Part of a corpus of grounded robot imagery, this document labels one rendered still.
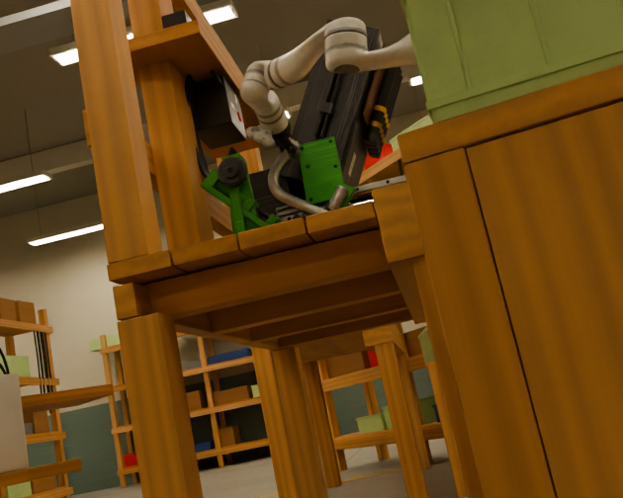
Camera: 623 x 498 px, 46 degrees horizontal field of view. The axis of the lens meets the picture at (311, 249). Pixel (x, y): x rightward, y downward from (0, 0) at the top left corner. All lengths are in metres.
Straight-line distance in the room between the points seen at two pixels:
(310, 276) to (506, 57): 0.78
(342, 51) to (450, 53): 0.75
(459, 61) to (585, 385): 0.37
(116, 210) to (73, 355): 10.69
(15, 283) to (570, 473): 12.28
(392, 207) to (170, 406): 0.58
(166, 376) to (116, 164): 0.46
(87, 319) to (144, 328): 10.67
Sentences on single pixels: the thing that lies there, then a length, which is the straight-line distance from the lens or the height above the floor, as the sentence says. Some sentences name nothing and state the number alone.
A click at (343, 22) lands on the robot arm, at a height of 1.28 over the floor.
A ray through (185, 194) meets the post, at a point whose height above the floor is 1.12.
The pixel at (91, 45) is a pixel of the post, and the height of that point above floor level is 1.37.
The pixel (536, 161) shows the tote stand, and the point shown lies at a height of 0.71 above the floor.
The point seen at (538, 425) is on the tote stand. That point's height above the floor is 0.45.
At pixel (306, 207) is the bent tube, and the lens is 2.00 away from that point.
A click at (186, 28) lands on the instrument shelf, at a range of 2.01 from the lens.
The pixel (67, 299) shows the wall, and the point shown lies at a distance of 12.36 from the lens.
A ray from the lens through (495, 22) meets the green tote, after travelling 0.87.
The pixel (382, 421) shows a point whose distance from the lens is 5.62.
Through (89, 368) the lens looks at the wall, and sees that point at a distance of 12.09.
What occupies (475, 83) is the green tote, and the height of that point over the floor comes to 0.82.
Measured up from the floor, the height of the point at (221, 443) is 0.32.
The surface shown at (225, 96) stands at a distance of 2.18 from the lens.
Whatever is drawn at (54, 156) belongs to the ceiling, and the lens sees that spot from 10.52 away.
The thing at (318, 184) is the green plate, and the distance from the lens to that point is 2.11.
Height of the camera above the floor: 0.51
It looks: 12 degrees up
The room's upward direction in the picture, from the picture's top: 12 degrees counter-clockwise
